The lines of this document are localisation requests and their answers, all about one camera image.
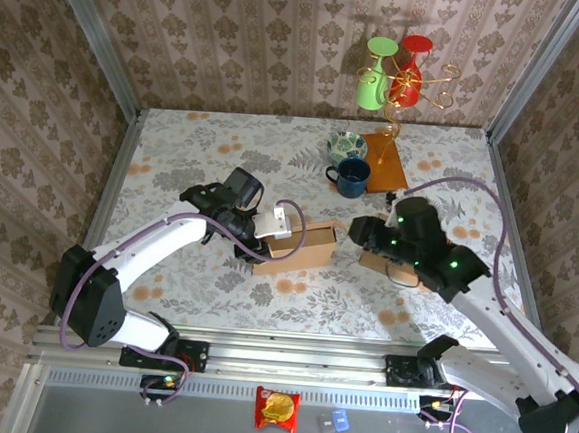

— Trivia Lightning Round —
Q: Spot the brown cardboard mailer box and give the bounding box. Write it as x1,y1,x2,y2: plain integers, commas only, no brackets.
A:
252,213,343,283
356,249,441,292

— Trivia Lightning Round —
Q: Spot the dark blue enamel mug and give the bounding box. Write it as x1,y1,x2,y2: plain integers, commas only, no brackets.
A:
322,154,373,201

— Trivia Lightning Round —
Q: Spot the orange wooden board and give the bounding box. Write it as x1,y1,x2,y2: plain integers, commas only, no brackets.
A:
357,130,412,198

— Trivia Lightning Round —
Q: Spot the floral tablecloth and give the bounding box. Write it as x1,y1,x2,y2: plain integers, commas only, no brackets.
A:
77,99,552,355

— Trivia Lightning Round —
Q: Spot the green leaf pattern bowl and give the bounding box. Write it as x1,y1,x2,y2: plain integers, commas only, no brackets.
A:
325,129,370,167

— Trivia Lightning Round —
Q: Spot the green plastic wine glass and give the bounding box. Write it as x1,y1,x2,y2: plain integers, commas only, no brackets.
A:
352,34,401,113

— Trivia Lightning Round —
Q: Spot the small left circuit board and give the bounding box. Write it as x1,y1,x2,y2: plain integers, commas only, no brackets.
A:
139,372,183,402

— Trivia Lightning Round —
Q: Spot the small circuit board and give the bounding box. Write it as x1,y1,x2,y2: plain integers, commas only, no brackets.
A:
139,372,183,402
417,394,458,424

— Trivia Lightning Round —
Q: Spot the red snack packet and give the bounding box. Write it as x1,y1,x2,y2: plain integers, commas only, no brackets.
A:
251,384,302,433

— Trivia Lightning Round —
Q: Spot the small right circuit board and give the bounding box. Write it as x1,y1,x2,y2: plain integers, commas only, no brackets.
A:
417,394,458,424

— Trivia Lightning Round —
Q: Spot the small blue packet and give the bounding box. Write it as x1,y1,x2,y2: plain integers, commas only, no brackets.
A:
330,408,351,433

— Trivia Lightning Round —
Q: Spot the red plastic wine glass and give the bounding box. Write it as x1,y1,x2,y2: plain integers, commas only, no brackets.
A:
386,32,434,110

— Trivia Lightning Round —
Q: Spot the grey metal plate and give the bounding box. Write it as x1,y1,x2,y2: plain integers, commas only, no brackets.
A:
26,361,573,433

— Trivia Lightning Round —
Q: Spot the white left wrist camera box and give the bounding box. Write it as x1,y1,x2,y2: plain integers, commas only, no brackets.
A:
253,201,296,243

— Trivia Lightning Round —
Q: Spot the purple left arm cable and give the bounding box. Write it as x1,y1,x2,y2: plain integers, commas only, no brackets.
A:
52,182,311,418

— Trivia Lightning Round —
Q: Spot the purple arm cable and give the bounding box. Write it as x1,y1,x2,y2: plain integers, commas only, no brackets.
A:
385,173,579,433
52,182,311,418

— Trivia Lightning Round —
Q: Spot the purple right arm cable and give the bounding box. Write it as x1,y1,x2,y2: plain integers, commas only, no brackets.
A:
385,173,579,433

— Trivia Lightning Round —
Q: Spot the aluminium side rail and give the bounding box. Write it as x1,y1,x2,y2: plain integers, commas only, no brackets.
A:
53,103,147,334
466,131,567,362

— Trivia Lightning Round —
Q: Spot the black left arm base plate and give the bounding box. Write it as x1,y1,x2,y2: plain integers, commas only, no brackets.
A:
118,334,210,374

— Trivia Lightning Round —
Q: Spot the aluminium mounting rail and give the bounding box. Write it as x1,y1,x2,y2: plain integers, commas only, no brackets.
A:
26,319,573,406

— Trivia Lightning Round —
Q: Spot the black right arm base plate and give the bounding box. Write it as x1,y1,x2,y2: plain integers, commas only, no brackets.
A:
384,353,479,394

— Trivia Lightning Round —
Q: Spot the grey slotted cable duct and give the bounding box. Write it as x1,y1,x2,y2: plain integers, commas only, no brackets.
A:
45,367,425,416

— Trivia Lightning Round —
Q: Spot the gold wire glass rack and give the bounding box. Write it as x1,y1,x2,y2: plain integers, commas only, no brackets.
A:
348,54,464,170

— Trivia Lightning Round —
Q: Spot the aluminium corner post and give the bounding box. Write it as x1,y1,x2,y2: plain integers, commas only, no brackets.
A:
34,0,153,122
484,0,579,151

